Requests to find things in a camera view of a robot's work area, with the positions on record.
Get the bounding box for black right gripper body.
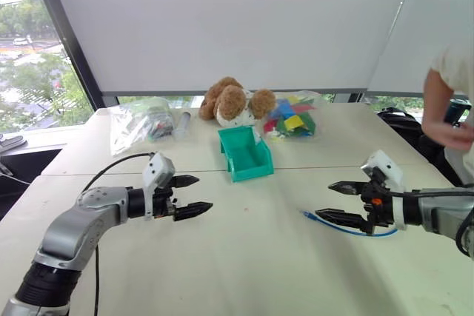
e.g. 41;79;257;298
361;170;395;235

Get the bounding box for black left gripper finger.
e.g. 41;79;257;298
173;173;201;190
173;201;214;223

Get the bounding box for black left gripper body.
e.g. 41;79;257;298
150;176;179;221

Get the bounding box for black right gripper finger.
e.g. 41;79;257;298
327;181;367;196
314;208;368;232

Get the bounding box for grey plastic tube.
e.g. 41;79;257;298
173;110;193;142

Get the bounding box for teal plastic storage bin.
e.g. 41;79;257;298
216;125;276;184

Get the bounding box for clear bag of small parts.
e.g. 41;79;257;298
109;96;176;156

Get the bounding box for black backpack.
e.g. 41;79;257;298
376;107;464;186

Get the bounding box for bag of colourful pieces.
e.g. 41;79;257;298
261;90;324;144

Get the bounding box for brown white plush dog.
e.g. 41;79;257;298
198;76;278;127

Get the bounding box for black handheld device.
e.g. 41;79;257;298
444;99;473;129

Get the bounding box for wide white roller blind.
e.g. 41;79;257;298
43;0;420;97

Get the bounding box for person in white shirt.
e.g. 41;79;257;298
428;44;474;188

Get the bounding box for grey object on ledge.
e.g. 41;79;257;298
0;133;27;151

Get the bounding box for narrow white roller blind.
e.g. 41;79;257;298
365;0;474;97

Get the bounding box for blue cable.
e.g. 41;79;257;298
301;210;401;239

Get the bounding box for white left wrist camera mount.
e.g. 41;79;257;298
142;151;176;221

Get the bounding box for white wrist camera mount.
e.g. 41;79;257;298
142;151;176;221
361;149;405;230

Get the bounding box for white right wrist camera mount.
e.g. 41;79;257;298
361;149;405;230

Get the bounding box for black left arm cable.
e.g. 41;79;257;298
81;152;156;316

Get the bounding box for black window frame post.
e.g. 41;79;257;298
26;0;105;110

